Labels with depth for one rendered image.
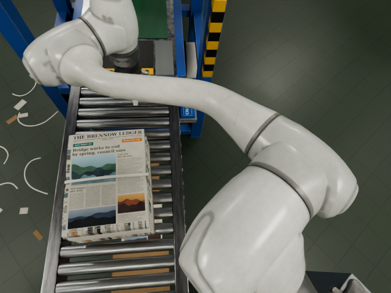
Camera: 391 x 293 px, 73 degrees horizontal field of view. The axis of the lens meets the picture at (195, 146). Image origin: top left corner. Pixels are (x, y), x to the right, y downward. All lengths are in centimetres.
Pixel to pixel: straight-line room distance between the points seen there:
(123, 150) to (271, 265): 74
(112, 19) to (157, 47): 94
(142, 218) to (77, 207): 22
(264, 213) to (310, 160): 12
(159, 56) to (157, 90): 103
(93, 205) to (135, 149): 24
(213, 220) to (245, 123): 19
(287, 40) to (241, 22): 51
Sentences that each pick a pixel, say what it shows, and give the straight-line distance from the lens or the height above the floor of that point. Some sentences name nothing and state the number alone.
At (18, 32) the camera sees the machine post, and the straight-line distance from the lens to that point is 143.
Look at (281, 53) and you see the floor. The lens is 292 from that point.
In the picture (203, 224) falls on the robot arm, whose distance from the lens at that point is 39.
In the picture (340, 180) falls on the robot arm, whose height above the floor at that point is 158.
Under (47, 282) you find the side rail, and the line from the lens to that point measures 125.
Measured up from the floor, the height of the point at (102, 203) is 103.
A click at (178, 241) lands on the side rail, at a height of 80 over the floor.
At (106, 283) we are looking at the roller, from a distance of 118.
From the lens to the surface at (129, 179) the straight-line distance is 98.
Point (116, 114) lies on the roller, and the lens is 138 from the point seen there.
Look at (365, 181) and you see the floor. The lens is 255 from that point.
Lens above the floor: 195
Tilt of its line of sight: 66 degrees down
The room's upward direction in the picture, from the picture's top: 10 degrees clockwise
